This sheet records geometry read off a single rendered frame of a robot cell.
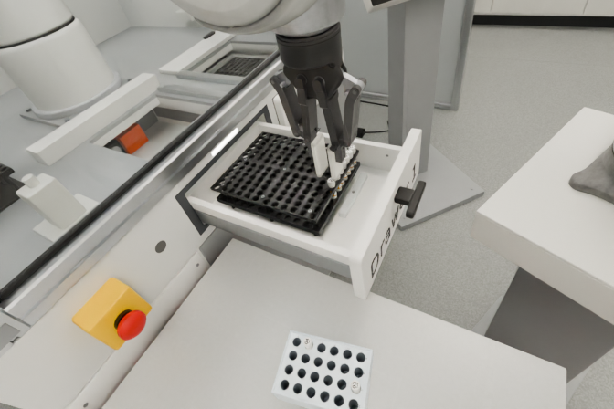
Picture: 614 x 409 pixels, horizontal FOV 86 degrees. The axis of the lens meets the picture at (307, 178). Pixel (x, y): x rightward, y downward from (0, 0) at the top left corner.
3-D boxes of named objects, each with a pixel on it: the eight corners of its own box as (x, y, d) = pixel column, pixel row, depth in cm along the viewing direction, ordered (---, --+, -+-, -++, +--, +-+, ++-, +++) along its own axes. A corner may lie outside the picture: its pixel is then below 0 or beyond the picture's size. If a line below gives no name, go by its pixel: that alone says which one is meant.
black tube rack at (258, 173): (361, 174, 65) (358, 150, 61) (322, 244, 55) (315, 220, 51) (269, 153, 75) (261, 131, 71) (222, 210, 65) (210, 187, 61)
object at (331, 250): (407, 171, 64) (408, 146, 60) (357, 283, 50) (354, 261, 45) (247, 137, 82) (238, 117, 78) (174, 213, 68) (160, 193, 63)
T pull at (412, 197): (426, 185, 52) (427, 180, 51) (412, 221, 48) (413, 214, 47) (403, 181, 54) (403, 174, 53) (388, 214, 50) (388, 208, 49)
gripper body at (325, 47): (354, 11, 38) (358, 84, 44) (291, 10, 41) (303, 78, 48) (325, 39, 33) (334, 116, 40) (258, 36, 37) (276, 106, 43)
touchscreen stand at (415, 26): (483, 194, 159) (555, -58, 89) (401, 231, 153) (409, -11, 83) (421, 141, 195) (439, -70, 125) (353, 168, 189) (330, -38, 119)
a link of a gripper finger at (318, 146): (314, 144, 49) (310, 143, 49) (321, 178, 53) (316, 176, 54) (323, 132, 50) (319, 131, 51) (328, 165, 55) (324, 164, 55)
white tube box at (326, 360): (373, 358, 49) (372, 349, 46) (365, 425, 43) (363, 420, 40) (294, 339, 53) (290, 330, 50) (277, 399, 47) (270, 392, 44)
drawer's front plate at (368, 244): (418, 173, 65) (422, 127, 58) (365, 301, 49) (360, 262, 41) (409, 171, 66) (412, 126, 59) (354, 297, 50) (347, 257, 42)
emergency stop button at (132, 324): (153, 320, 49) (140, 309, 46) (132, 346, 46) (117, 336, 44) (141, 312, 50) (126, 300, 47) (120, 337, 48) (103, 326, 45)
